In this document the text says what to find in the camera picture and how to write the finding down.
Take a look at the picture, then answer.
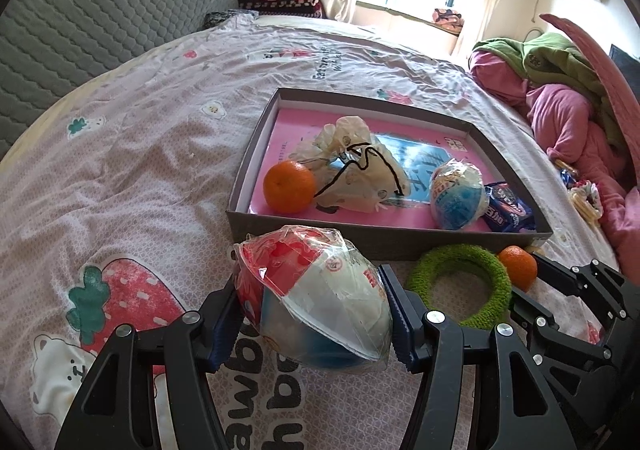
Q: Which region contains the clear biscuit packet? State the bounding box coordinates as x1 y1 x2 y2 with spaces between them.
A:
570 190 601 227

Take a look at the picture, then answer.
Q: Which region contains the dark patterned folded blanket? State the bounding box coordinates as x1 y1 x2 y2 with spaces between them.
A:
236 0 323 20

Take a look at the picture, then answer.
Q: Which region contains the orange mandarin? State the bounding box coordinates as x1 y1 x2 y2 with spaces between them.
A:
262 160 318 215
496 245 538 293

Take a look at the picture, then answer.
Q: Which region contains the patterned cushion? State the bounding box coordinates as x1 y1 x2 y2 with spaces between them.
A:
432 8 466 34

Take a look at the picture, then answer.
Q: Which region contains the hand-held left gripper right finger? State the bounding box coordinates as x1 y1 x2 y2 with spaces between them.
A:
377 264 566 450

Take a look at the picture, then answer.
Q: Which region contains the bagged white and blue egg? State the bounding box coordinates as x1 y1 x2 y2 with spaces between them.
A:
232 225 396 373

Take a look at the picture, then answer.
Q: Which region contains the black screen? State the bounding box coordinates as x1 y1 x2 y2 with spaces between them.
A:
609 44 640 96

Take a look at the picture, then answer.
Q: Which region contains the blue cookie packet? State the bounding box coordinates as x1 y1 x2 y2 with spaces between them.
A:
481 180 538 233

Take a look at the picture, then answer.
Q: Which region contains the grey cardboard box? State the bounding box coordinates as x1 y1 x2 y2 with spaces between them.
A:
225 88 553 263

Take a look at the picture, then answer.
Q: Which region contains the blue patterned cloth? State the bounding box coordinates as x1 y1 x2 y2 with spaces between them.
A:
205 10 261 30

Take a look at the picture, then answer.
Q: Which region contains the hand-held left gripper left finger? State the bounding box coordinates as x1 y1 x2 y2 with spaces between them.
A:
54 275 241 450

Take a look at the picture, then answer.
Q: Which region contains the green fuzzy ring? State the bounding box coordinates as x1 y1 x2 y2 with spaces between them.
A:
405 244 513 331

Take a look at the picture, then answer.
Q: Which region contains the grey quilted headboard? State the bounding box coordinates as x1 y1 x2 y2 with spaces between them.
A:
0 0 238 161

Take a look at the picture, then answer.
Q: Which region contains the green garment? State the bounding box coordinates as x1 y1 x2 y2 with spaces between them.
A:
472 33 626 146

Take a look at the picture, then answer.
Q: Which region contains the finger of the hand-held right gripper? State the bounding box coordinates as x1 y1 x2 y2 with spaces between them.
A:
531 253 628 318
509 287 618 376

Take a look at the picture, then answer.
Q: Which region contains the orange and blue toy egg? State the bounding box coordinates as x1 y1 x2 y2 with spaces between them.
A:
429 157 490 231

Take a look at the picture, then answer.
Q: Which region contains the beige drawstring pouch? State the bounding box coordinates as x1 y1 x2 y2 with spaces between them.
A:
290 115 413 213

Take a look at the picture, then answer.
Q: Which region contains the white floral cloth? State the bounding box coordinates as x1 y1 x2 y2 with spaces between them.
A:
572 180 608 216

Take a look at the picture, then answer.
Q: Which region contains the pink duvet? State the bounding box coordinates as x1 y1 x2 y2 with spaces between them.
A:
467 13 640 281

